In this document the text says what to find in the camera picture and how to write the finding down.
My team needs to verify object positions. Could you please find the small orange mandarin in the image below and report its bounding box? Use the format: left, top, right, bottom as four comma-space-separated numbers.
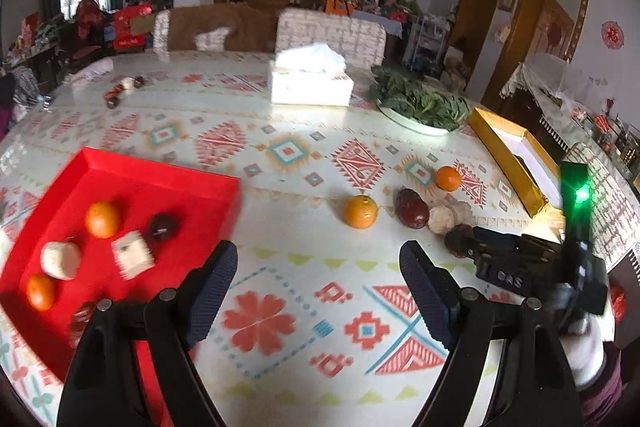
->
85, 202, 122, 239
26, 274, 57, 312
435, 165, 462, 192
343, 194, 379, 229

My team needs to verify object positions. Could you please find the red plastic tray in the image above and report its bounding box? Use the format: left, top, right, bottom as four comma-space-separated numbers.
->
0, 147, 243, 383

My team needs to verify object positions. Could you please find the person's right forearm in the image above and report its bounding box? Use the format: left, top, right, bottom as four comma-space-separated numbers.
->
575, 342, 626, 427

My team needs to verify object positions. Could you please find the side table with lace cloth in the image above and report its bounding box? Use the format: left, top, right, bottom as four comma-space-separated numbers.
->
500, 63, 640, 188

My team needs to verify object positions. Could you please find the dark purple plum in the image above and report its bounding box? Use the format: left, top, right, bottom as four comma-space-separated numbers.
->
146, 213, 180, 242

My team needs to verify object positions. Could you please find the white tissue box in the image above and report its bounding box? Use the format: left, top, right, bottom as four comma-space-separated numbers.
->
268, 44, 355, 106

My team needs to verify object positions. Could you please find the red paper wall decoration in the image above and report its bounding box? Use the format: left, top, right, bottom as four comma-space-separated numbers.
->
601, 21, 625, 50

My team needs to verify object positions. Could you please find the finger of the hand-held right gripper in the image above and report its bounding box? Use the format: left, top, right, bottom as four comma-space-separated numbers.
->
462, 227, 521, 261

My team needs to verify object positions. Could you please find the red gift box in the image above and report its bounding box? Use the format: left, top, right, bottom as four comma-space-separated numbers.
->
112, 4, 153, 52

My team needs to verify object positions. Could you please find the grey patterned chair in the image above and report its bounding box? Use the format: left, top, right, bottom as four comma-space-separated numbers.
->
276, 8, 387, 70
565, 142, 640, 268

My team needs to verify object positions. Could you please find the beige bun on table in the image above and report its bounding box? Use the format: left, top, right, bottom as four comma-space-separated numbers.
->
428, 205, 458, 235

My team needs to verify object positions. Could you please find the large dark red date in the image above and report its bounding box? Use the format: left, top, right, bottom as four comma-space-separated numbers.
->
395, 188, 431, 232

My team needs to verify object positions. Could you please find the person's right hand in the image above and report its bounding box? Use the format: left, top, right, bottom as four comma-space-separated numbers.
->
565, 314, 608, 390

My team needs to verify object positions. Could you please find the yellow taped cardboard box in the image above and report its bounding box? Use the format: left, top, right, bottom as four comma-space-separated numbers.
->
467, 107, 563, 219

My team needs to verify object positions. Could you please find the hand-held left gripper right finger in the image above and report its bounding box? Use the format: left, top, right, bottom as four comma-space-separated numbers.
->
399, 241, 583, 427

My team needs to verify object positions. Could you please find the patterned tablecloth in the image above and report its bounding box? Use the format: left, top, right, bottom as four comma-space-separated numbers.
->
0, 49, 626, 427

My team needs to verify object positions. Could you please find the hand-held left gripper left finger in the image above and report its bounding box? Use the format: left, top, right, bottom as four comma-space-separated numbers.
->
56, 240, 239, 427

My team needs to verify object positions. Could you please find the white bun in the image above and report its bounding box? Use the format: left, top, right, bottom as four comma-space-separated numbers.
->
40, 241, 82, 280

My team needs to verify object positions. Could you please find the metal storage rack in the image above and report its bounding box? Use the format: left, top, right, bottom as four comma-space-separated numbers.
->
410, 14, 451, 70

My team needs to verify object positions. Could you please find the pale green oval plate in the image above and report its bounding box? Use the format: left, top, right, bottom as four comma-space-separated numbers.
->
376, 102, 451, 136

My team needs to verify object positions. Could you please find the brown covered chair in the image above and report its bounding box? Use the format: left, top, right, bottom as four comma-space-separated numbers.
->
154, 4, 281, 54

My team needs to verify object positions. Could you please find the white square cake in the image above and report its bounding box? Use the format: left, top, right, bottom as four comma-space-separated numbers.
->
111, 231, 155, 280

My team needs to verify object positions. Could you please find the white cut fruit chunk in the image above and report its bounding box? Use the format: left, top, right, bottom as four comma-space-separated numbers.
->
450, 200, 473, 225

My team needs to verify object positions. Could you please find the plate of green leaves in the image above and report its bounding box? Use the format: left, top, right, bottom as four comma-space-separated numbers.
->
370, 66, 471, 130

